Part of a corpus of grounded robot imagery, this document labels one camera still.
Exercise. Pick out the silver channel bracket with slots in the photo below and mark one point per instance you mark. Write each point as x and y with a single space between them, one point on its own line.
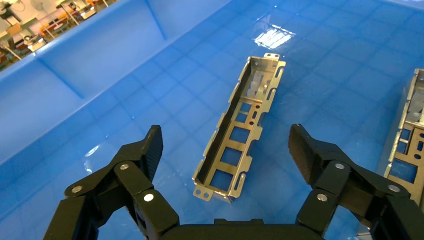
210 162
415 109

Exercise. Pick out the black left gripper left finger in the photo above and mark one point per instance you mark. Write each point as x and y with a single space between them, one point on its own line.
132 185

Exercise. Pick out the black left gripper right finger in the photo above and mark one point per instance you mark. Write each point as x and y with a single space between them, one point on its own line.
344 185

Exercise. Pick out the blue plastic bin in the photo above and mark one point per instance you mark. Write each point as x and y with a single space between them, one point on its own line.
99 66

